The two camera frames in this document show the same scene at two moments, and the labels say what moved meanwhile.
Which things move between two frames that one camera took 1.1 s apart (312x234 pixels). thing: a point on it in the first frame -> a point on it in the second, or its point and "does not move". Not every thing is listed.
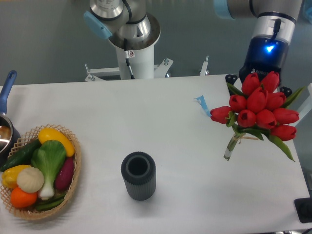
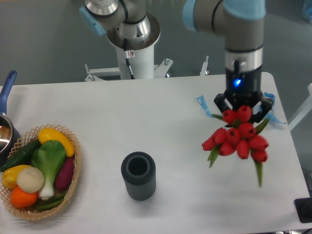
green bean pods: (46, 205) does not move
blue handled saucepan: (10, 136) does not move
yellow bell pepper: (9, 176) does not move
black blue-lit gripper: (265, 53) -> (243, 88)
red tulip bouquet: (258, 108) -> (239, 136)
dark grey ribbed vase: (138, 170) does not move
